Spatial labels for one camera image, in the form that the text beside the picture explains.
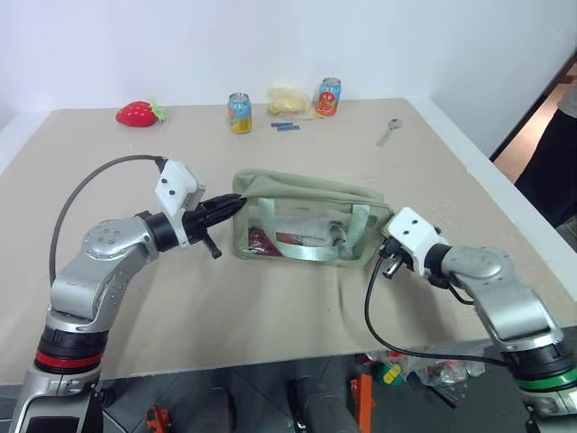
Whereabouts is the person in dark trousers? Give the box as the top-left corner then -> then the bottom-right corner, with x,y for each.
513,67 -> 577,229

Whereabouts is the grey left arm cable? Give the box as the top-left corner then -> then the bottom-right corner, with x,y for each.
48,153 -> 169,290

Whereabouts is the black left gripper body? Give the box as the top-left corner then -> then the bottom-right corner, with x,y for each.
181,197 -> 224,261

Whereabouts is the clear plastic bag of clutter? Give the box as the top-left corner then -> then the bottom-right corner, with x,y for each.
359,345 -> 489,410

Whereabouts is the blue and yellow drink can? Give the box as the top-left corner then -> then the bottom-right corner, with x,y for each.
227,91 -> 254,135

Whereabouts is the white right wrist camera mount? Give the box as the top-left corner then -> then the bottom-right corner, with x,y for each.
381,206 -> 453,277

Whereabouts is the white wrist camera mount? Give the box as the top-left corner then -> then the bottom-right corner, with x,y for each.
381,206 -> 453,277
154,158 -> 207,251

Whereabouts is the long black right arm cable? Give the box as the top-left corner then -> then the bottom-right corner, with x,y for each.
363,245 -> 519,364

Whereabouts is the orange and black clamp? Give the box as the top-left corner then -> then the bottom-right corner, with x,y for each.
144,404 -> 173,433

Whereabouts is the clear bag with yellow snack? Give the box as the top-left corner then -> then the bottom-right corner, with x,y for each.
266,86 -> 314,116

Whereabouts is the blue and red drink can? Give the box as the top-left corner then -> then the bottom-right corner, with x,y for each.
315,77 -> 343,118

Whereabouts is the orange upright bracket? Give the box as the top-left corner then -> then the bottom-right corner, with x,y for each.
347,373 -> 374,433

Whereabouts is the green pouch with clear window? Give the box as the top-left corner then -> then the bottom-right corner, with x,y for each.
231,168 -> 394,269

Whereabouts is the short black wrist cable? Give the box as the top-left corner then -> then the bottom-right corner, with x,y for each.
428,275 -> 477,307

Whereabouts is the red strawberry plush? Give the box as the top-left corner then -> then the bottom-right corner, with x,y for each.
114,96 -> 168,130

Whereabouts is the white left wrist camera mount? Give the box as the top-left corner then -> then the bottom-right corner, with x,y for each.
154,158 -> 207,251

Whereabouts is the red packet inside pouch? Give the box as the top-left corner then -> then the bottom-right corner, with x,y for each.
247,226 -> 280,259

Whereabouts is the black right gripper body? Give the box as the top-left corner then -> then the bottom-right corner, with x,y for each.
383,237 -> 418,274

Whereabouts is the dark rounded shape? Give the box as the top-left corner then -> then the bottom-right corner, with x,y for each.
287,375 -> 357,433
197,382 -> 236,433

